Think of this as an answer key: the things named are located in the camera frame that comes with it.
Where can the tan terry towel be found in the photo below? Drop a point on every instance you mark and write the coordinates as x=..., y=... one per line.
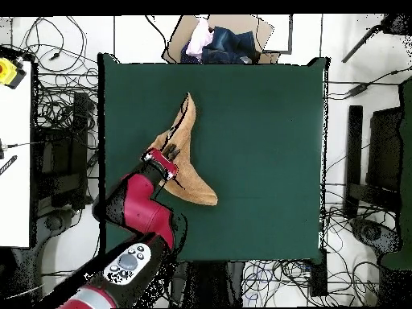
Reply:
x=190, y=186

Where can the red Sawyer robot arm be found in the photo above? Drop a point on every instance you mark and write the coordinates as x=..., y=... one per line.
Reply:
x=141, y=206

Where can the dark green table cloth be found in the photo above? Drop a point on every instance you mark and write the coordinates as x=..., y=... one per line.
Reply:
x=257, y=145

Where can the black floor stand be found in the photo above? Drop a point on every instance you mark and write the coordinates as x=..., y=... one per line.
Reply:
x=61, y=161
x=354, y=145

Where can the pale pink garment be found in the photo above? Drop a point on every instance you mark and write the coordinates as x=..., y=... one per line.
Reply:
x=199, y=40

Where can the blue jeans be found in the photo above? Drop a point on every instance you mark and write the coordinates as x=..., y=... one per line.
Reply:
x=228, y=45

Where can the gray caster foot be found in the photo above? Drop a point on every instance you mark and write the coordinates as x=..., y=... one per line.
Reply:
x=54, y=222
x=373, y=232

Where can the cardboard box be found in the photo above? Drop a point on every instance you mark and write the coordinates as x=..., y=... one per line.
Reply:
x=231, y=21

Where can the white desk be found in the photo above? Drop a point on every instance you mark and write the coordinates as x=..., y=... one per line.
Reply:
x=14, y=193

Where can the yellow emergency stop button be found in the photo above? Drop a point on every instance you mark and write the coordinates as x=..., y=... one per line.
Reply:
x=8, y=72

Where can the black table leg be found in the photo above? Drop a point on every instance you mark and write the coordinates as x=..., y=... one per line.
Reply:
x=318, y=276

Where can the black tripod leg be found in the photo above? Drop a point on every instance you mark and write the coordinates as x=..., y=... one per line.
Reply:
x=363, y=42

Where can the dark green covered furniture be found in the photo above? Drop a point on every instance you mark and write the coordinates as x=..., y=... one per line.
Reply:
x=406, y=161

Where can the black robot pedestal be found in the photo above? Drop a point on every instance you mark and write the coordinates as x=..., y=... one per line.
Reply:
x=209, y=283

